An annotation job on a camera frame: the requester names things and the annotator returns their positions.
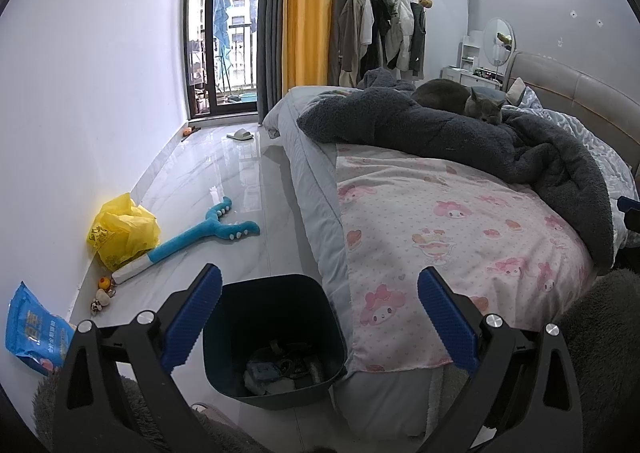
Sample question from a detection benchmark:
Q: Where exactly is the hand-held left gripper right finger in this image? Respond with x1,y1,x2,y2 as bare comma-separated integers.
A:
417,267,586,453

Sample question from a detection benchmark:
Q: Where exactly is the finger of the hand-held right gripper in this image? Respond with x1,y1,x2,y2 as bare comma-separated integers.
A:
616,195,640,234

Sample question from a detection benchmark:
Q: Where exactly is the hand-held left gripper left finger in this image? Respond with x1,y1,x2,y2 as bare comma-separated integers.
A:
50,263,224,453

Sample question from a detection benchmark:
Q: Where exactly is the dark plastic bin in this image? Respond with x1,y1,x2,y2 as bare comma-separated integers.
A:
202,274,349,412

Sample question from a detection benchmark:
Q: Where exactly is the blue plastic wrapper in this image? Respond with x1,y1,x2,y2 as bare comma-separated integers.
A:
246,361,276,392

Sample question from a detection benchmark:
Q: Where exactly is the black tissue packet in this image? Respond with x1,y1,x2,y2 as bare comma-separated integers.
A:
301,355,327,387

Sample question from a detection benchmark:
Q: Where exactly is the wavy patterned duvet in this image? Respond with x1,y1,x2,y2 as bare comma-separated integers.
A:
502,88,634,244

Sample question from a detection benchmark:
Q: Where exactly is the blue white plush stick toy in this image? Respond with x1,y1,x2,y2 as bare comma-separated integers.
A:
111,196,261,287

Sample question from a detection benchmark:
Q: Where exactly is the pink printed blanket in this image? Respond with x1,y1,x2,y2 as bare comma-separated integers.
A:
335,155,599,377

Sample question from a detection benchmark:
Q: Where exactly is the yellow plastic bag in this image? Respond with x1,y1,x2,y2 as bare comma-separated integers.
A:
87,193,162,272

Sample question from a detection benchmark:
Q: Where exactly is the beige leather headboard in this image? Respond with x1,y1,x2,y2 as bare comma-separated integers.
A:
502,51,640,174

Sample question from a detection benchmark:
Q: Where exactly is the blue printed packet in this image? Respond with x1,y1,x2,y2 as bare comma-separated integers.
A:
5,281,76,377

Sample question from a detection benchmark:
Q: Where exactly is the bed mattress grey sheet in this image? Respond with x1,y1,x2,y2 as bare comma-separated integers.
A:
262,85,451,440

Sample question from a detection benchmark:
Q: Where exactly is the grey fluffy blanket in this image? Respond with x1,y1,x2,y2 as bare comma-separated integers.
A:
296,67,616,277

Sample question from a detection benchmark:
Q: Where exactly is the round mirror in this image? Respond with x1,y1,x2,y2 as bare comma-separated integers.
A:
482,17,515,72

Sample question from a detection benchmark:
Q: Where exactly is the white dressing table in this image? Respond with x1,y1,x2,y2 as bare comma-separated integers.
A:
440,65,506,90

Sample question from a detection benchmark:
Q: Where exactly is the grey cat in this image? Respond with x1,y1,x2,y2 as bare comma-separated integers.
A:
412,79,505,126

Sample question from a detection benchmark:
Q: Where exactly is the white desktop shelf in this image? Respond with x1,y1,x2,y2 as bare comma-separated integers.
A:
460,35,484,69

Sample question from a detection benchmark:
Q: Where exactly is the dark grey garment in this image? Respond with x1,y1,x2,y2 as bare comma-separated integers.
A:
409,0,429,74

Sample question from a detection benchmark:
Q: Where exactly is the black framed glass door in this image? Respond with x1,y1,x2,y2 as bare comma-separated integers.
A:
184,0,266,122

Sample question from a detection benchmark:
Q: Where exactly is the white jacket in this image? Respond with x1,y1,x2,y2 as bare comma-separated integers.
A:
382,0,416,70

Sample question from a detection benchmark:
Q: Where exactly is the blue hanging garment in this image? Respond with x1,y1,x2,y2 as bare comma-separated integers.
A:
212,0,234,54

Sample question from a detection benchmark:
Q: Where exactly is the beige coat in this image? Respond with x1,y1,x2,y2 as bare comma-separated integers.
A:
337,0,365,80

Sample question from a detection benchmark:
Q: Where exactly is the white shirt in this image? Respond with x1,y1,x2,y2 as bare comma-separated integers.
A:
359,0,375,47

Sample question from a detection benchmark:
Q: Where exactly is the black jacket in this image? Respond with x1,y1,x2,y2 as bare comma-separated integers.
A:
360,0,399,70

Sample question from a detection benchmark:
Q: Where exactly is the yellow curtain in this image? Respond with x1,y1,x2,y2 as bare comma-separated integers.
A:
281,0,335,94

